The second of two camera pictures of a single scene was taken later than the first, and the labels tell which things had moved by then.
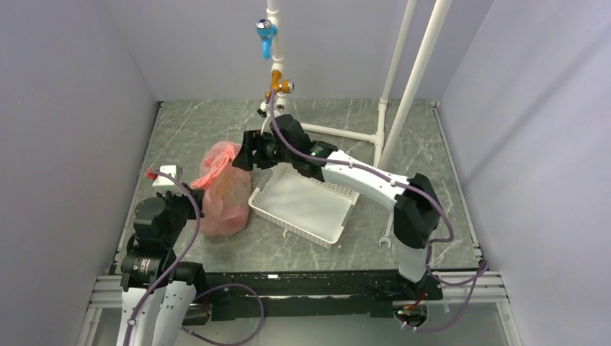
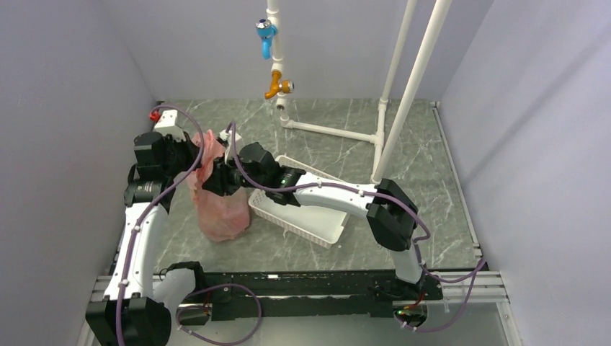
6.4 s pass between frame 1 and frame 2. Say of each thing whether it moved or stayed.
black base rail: stayed
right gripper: moved
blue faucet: stayed
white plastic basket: stayed
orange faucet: stayed
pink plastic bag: moved
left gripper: moved
